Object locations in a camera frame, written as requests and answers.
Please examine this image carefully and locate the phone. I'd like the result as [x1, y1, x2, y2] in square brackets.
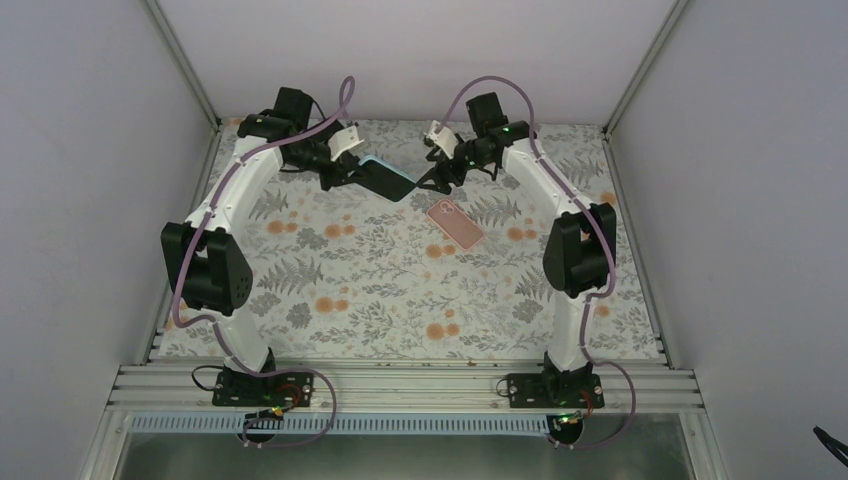
[355, 155, 417, 202]

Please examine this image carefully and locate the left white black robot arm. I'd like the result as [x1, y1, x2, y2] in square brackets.
[160, 76, 359, 405]

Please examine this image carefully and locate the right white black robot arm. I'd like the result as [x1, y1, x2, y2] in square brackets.
[418, 93, 617, 407]

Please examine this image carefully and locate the floral patterned table mat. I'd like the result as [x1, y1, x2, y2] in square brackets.
[157, 117, 665, 362]

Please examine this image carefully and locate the black object at edge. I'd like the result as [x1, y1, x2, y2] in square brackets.
[812, 426, 848, 467]

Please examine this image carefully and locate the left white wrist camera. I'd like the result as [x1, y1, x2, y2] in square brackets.
[327, 124, 368, 162]

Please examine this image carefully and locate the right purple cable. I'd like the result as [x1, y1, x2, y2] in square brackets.
[433, 74, 639, 452]

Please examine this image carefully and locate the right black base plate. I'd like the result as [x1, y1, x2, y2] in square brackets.
[506, 371, 605, 409]

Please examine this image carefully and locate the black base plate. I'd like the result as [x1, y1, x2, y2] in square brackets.
[506, 371, 605, 409]
[211, 370, 314, 409]

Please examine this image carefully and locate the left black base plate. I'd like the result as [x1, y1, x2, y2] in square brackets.
[211, 370, 314, 409]

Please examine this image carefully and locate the aluminium rail frame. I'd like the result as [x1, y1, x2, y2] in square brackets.
[107, 361, 705, 414]

